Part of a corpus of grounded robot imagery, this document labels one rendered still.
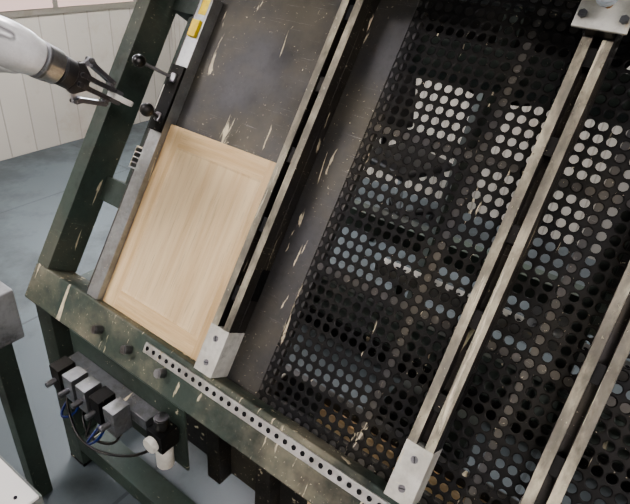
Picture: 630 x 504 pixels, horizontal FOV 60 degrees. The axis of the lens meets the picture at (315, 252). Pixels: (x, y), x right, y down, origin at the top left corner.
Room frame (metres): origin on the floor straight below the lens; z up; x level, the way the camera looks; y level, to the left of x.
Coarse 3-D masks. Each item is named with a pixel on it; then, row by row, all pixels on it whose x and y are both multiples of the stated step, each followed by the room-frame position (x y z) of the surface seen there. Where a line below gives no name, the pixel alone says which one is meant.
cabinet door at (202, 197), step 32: (160, 160) 1.50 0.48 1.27; (192, 160) 1.45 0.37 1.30; (224, 160) 1.41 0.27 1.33; (256, 160) 1.36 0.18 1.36; (160, 192) 1.44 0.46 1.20; (192, 192) 1.39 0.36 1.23; (224, 192) 1.35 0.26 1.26; (256, 192) 1.31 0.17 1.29; (160, 224) 1.38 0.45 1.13; (192, 224) 1.33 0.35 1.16; (224, 224) 1.29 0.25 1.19; (128, 256) 1.35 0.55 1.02; (160, 256) 1.31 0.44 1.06; (192, 256) 1.27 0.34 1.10; (224, 256) 1.23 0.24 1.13; (128, 288) 1.29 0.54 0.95; (160, 288) 1.25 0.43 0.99; (192, 288) 1.21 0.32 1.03; (224, 288) 1.18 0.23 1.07; (160, 320) 1.19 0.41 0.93; (192, 320) 1.16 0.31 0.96; (192, 352) 1.10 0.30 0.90
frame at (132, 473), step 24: (48, 336) 1.39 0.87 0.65; (72, 432) 1.38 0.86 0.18; (192, 432) 1.36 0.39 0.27; (96, 456) 1.30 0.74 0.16; (216, 456) 1.21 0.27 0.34; (240, 456) 1.23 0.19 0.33; (120, 480) 1.23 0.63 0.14; (144, 480) 1.21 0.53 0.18; (216, 480) 1.21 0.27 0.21; (264, 480) 1.09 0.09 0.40
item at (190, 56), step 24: (216, 0) 1.72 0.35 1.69; (192, 48) 1.65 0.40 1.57; (192, 72) 1.63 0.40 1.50; (168, 120) 1.55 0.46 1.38; (144, 144) 1.53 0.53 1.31; (144, 168) 1.48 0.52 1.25; (144, 192) 1.46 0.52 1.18; (120, 216) 1.42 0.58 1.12; (120, 240) 1.38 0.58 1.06; (96, 288) 1.31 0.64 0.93
